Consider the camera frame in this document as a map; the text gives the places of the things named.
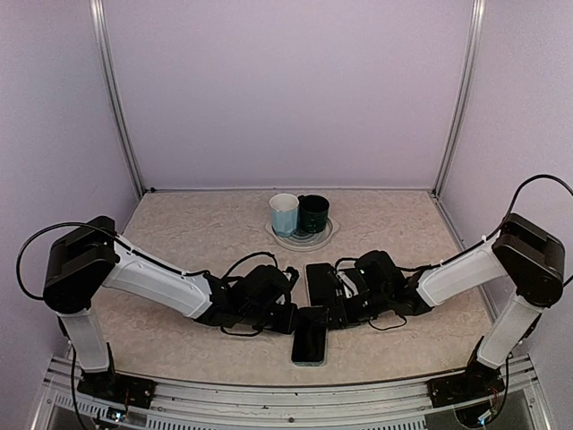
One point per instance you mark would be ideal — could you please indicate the clear magsafe phone case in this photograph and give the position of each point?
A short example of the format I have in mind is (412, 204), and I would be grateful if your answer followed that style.
(326, 345)

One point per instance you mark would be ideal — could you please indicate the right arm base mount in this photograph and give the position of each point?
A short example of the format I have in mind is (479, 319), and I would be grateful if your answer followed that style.
(468, 385)

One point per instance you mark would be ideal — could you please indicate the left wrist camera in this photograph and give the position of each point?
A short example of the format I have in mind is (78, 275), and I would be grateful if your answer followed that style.
(292, 276)

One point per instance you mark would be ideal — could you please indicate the dark green mug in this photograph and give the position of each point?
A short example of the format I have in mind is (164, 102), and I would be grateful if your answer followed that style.
(313, 213)

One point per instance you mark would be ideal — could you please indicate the aluminium corner post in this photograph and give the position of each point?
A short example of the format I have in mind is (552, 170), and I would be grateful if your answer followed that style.
(464, 88)
(98, 17)

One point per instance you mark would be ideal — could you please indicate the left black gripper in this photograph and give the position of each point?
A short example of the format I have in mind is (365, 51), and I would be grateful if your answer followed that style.
(287, 326)

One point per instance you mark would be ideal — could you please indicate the light blue white mug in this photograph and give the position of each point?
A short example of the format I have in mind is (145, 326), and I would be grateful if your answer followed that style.
(284, 214)

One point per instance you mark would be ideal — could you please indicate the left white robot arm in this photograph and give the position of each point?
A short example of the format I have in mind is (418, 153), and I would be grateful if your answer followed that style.
(93, 256)

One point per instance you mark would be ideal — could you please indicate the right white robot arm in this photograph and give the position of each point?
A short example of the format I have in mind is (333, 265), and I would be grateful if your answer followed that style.
(533, 259)

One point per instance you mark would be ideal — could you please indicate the left aluminium corner post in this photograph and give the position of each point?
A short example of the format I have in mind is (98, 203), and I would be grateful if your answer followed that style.
(98, 17)

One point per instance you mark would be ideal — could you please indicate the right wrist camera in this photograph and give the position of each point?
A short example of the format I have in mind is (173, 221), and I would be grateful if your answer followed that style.
(347, 280)

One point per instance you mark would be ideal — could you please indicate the clear round plate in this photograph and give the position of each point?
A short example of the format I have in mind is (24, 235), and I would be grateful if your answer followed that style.
(302, 242)

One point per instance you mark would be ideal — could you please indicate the aluminium front rail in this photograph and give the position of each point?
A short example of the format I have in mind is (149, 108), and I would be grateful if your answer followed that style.
(399, 404)

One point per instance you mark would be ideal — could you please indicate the right aluminium corner post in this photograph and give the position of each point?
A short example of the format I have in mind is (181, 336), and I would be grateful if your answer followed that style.
(464, 88)

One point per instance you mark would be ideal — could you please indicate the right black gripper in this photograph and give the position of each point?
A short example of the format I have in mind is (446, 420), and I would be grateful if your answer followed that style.
(346, 321)

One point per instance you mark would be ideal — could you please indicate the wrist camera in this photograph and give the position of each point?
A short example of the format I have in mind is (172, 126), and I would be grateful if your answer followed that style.
(292, 276)
(347, 280)

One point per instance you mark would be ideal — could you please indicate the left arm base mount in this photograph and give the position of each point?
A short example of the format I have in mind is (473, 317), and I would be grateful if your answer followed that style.
(124, 389)

